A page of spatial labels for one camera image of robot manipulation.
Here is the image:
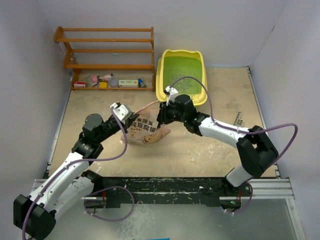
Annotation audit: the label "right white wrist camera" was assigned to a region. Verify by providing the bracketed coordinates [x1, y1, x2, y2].
[163, 86, 179, 106]

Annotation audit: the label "red white small box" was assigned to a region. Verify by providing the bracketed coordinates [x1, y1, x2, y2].
[73, 81, 87, 88]

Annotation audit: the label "brown wooden shelf rack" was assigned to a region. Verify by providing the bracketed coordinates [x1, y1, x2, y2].
[53, 26, 156, 91]

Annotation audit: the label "pale green long box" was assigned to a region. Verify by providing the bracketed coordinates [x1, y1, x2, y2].
[118, 79, 139, 88]

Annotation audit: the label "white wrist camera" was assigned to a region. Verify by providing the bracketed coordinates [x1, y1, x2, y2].
[163, 86, 179, 106]
[110, 102, 133, 124]

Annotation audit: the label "yellow small block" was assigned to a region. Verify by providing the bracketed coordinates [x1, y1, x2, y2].
[98, 81, 108, 89]

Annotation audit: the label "pink small package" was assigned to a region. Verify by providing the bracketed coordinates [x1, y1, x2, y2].
[91, 75, 99, 83]

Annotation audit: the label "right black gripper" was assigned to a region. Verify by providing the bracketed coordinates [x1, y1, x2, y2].
[151, 101, 187, 126]

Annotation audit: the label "pink cat litter bag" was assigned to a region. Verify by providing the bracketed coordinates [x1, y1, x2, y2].
[126, 100, 171, 145]

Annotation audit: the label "yellow green litter box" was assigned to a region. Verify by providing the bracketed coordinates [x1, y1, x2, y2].
[155, 49, 208, 106]

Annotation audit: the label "metal bag clip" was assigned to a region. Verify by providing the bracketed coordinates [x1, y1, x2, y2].
[233, 111, 244, 127]

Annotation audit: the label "clear plastic cup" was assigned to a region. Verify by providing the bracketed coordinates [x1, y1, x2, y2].
[108, 76, 119, 88]

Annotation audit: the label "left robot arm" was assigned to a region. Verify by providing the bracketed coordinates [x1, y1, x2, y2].
[13, 109, 138, 240]

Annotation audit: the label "green litter pellets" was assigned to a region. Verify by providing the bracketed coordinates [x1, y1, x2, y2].
[163, 68, 202, 95]

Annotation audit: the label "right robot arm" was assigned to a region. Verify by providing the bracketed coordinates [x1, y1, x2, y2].
[157, 94, 279, 196]

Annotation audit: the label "blue grey bottle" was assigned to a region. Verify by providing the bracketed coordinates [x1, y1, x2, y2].
[138, 78, 147, 88]

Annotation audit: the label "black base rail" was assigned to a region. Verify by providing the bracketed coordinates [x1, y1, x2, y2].
[69, 176, 253, 208]

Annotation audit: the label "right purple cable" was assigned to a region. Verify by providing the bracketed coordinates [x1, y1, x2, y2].
[164, 76, 299, 215]

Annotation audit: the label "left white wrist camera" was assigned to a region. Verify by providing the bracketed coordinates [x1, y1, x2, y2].
[110, 102, 133, 124]

